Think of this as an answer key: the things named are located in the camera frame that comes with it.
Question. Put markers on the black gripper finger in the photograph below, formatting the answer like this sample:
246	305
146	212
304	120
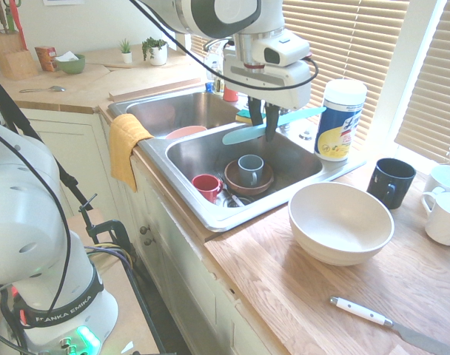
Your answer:
256	111
271	125

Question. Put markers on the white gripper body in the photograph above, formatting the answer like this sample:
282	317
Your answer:
269	83

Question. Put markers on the light blue plastic knife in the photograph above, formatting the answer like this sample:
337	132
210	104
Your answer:
240	136

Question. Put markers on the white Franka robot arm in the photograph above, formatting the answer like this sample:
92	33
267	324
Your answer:
29	222

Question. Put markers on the metal sink hole cover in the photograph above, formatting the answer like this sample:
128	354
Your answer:
305	135

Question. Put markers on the stainless steel double sink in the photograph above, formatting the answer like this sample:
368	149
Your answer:
195	155

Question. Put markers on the metal utensil in sink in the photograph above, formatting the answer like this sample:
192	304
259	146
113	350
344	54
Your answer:
235	199

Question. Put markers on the wooden knife block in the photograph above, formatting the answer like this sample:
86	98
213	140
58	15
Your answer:
12	59

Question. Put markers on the yellow green sponge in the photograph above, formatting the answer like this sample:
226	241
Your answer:
243	116

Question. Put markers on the small red cup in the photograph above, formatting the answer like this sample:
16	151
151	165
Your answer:
229	94

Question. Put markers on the grey mug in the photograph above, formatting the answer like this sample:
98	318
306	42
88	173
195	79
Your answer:
249	168

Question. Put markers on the brown bowl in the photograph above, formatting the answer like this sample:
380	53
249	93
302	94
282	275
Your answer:
265	181

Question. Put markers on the clear soap bottle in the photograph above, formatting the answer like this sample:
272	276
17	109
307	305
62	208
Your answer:
214	70

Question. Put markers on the Lysol wipes canister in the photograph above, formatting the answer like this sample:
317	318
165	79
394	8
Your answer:
339	125

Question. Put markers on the chrome faucet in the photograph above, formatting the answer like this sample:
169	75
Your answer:
214	41

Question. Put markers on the pink bowl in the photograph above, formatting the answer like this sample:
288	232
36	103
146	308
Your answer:
186	131

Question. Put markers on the red mug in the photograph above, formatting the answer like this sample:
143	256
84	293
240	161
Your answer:
206	186

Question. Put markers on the wide beige window blind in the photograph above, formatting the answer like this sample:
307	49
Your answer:
351	44

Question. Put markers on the trailing potted plant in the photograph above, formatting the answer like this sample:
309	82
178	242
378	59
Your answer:
156	53

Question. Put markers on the large cream bowl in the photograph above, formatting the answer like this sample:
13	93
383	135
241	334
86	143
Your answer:
343	229

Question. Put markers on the black mug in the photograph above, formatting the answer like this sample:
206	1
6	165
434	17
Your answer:
389	181

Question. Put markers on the yellow dish cloth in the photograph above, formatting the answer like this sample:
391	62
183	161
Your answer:
125	148

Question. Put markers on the small upright potted plant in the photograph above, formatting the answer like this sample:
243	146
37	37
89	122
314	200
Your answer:
126	55

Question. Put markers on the round cabinet knob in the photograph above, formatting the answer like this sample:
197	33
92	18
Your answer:
145	229
148	242

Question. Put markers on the cream kitchen cabinet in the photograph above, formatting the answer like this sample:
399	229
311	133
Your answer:
173	259

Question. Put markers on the narrow beige window blind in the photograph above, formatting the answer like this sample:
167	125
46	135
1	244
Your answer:
436	92

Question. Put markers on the white cup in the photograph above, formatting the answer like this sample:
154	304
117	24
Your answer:
445	179

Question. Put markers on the black clamp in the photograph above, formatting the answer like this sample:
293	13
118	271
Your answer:
110	227

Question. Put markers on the green bowl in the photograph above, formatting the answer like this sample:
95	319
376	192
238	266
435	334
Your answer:
71	66

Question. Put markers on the white paper in bowl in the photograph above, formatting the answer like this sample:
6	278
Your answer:
66	56

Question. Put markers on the metal spoon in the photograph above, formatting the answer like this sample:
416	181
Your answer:
56	88

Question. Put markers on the orange carton box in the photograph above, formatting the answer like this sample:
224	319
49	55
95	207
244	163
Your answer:
44	58

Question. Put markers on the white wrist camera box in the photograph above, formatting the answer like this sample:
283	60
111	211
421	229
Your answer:
280	51

